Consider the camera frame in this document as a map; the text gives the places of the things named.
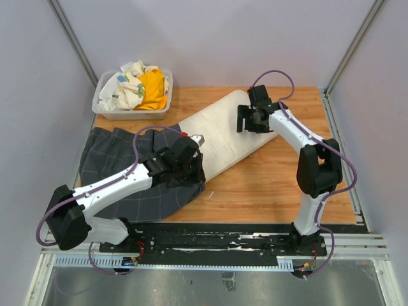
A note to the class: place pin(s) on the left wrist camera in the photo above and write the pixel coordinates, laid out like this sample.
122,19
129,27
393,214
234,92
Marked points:
199,139

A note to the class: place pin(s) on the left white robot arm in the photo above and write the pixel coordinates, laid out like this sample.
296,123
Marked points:
71,213

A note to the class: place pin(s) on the yellow cloth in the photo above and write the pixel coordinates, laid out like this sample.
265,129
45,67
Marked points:
154,98

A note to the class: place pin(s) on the cream white pillow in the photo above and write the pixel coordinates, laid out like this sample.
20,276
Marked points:
223,146

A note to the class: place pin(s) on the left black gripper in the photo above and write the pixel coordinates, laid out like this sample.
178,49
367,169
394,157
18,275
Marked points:
199,177

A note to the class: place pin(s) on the white patterned cloth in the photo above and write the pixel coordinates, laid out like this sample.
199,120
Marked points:
123,91

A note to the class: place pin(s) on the dark grey checked pillowcase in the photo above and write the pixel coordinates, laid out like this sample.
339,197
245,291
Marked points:
109,152

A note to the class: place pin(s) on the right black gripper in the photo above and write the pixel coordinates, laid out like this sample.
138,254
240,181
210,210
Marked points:
243,111

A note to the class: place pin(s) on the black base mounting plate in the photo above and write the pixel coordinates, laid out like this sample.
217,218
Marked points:
217,244

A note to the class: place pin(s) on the grey slotted cable duct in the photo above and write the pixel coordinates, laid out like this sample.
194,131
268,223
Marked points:
113,261

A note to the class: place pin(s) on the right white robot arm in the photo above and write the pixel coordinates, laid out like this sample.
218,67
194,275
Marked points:
319,169

